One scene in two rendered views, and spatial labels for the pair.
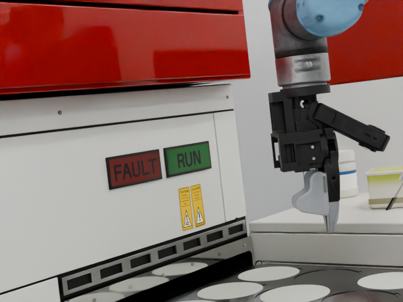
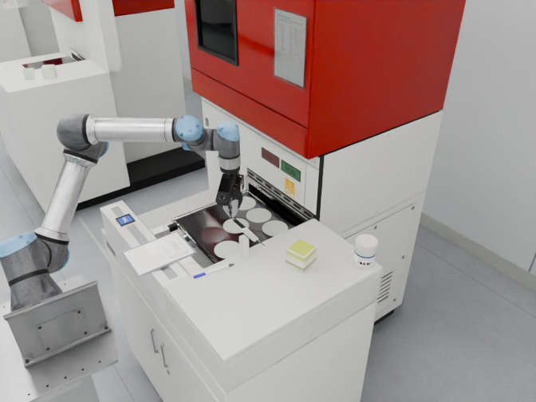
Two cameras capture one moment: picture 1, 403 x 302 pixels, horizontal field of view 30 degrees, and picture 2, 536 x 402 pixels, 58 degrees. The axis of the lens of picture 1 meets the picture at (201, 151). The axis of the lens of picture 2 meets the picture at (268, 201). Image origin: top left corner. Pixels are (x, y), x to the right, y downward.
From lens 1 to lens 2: 2.36 m
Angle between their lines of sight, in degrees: 101
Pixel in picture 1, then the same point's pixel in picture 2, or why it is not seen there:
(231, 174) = (310, 193)
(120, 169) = (265, 154)
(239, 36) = (302, 138)
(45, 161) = (246, 135)
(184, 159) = (288, 169)
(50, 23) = (234, 96)
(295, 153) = not seen: hidden behind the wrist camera
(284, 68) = not seen: hidden behind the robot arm
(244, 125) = not seen: outside the picture
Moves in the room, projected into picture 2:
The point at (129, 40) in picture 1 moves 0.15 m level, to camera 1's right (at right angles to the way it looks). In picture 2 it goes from (254, 113) to (243, 130)
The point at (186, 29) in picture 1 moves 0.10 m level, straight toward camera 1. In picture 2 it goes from (277, 120) to (250, 118)
